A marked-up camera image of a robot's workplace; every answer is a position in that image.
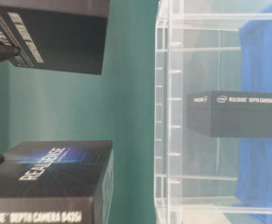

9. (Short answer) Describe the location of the black RealSense D435i box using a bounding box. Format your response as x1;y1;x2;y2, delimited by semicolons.
0;0;110;75
0;140;114;224

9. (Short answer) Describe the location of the clear acrylic shelf case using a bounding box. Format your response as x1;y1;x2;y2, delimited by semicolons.
154;0;272;224

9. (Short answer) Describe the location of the middle black RealSense D435 box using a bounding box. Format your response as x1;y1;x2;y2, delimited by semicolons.
185;91;272;138

